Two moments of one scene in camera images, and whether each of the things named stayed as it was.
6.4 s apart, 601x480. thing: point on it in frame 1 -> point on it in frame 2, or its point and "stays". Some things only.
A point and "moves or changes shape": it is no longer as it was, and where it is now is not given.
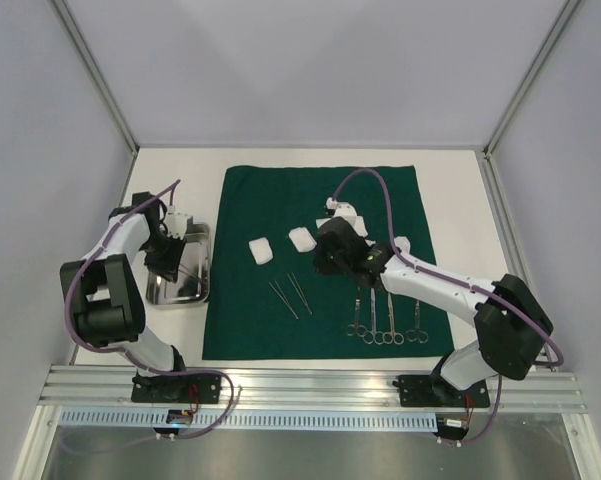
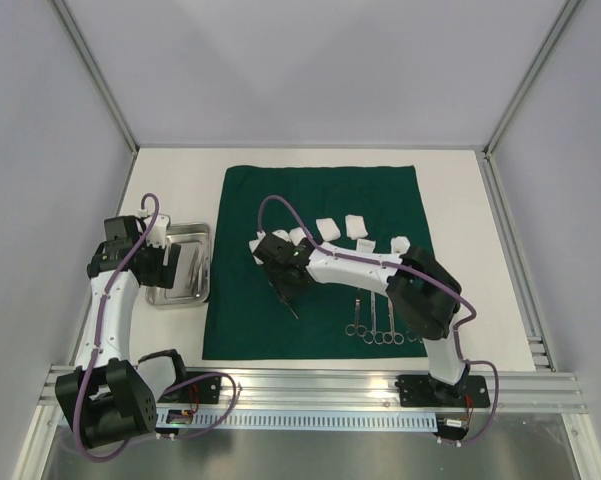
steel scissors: [392, 336] stays
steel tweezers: [281, 294] stays
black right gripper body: [327, 257] -> [284, 280]
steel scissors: [370, 337] stays
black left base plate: [176, 389] stays
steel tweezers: [190, 274] moves or changes shape
